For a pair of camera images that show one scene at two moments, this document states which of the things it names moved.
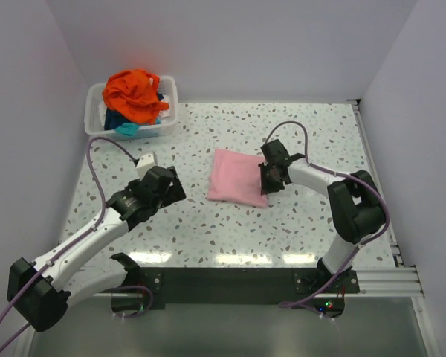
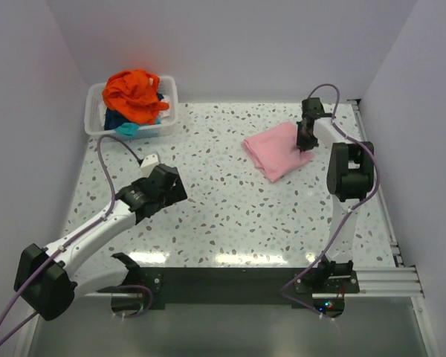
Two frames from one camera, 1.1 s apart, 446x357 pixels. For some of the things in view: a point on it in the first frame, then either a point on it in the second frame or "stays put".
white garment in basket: [164, 113] stays put
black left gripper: [174, 193] stays put
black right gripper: [265, 187] → [303, 145]
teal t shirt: [128, 129] stays put
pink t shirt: [236, 178] → [275, 152]
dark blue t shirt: [113, 119] stays put
